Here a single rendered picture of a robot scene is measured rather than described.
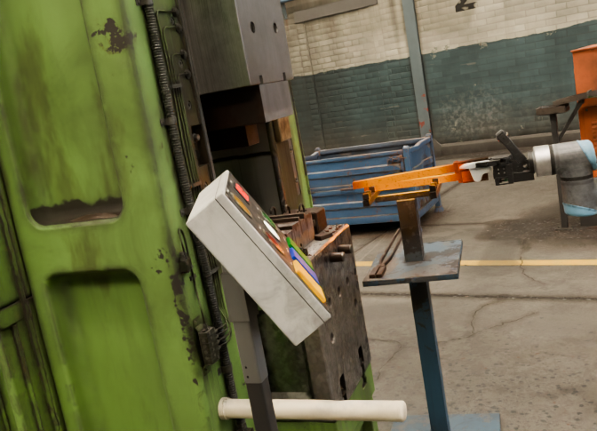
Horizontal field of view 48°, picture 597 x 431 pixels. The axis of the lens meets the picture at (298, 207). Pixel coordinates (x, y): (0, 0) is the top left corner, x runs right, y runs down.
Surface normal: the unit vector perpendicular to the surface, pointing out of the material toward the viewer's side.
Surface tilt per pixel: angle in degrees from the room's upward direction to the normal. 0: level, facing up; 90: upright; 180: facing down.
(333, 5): 90
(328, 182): 89
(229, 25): 90
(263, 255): 90
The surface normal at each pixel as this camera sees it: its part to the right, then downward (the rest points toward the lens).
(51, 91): -0.35, 0.21
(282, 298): 0.08, 0.16
